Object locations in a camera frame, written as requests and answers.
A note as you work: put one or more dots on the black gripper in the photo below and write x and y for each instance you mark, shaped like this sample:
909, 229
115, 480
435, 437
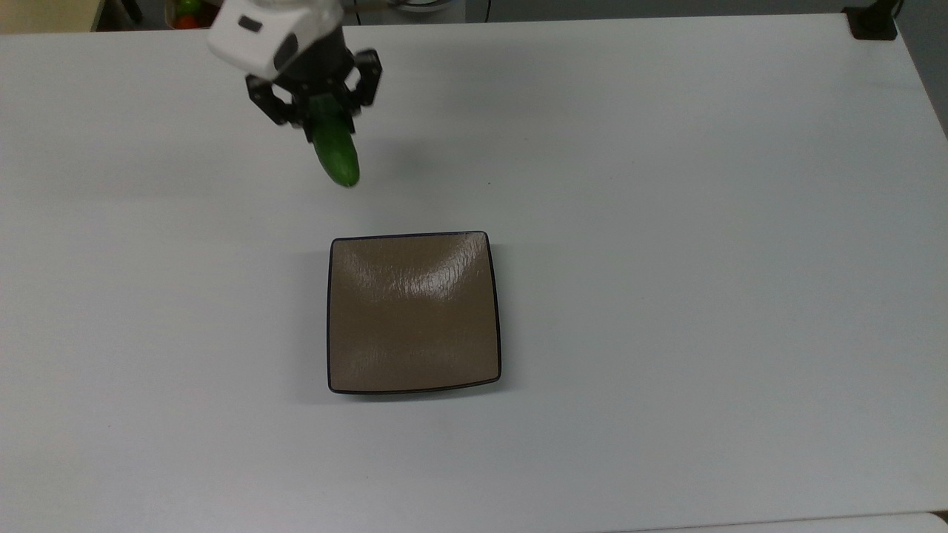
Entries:
318, 70

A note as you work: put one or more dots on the red and green toy vegetables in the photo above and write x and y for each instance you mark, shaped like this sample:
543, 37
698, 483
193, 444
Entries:
189, 15

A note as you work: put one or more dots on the black camera stand with clamp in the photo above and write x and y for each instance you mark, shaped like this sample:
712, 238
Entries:
872, 22

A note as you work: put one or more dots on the brown square ceramic plate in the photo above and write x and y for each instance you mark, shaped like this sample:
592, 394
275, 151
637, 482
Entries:
413, 314

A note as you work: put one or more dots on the tan wooden board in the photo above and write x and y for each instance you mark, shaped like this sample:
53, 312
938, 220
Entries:
44, 15

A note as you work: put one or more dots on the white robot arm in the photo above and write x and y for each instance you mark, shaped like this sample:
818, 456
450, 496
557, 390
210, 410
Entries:
259, 33

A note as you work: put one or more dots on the green cucumber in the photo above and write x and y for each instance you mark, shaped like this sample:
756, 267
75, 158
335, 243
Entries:
337, 155

